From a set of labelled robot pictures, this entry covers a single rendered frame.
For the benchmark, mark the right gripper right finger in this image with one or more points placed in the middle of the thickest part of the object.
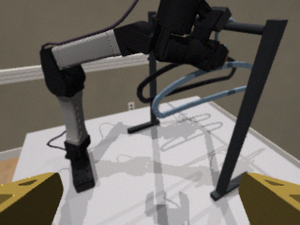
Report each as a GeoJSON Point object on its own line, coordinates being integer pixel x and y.
{"type": "Point", "coordinates": [269, 201]}

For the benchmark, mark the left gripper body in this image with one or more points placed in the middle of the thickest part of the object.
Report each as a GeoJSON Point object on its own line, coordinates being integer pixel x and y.
{"type": "Point", "coordinates": [205, 56]}

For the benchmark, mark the black metal rack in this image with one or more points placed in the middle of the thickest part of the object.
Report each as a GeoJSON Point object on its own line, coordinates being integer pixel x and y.
{"type": "Point", "coordinates": [272, 33]}

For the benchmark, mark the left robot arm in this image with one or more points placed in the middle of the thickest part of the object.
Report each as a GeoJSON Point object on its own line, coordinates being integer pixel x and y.
{"type": "Point", "coordinates": [174, 17]}

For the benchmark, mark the black clothes hanger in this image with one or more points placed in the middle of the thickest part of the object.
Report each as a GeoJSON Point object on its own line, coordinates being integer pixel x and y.
{"type": "Point", "coordinates": [179, 89]}

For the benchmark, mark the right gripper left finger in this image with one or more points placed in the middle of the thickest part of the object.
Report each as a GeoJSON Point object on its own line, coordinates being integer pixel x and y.
{"type": "Point", "coordinates": [31, 201]}

